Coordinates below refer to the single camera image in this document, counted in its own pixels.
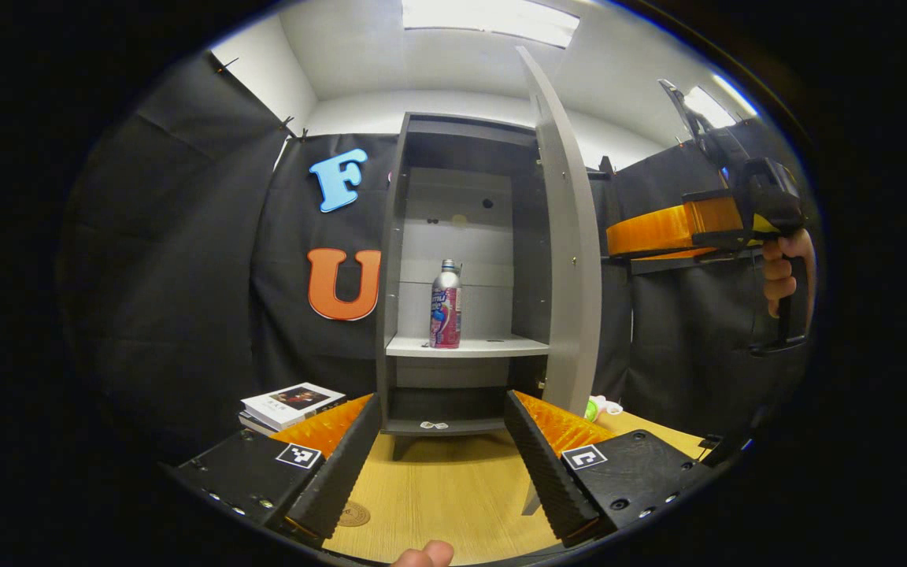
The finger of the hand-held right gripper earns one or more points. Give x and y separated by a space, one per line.
725 240
658 228

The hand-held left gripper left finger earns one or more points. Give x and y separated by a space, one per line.
339 468

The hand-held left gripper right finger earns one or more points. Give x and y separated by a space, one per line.
544 472

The round wooden coaster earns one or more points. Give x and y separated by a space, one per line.
356 516

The beige cabinet door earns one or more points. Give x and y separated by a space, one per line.
571 276

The silver bottle with red label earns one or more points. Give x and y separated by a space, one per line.
446 315

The grey cabinet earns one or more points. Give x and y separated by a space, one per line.
390 276

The green and pink plush toy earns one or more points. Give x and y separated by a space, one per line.
594 409

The white book with picture cover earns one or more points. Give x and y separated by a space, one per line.
292 403

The grey book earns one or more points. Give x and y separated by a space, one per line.
253 427

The small ceiling light panel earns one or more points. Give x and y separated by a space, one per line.
717 102

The large ceiling light panel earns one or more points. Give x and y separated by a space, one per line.
493 20

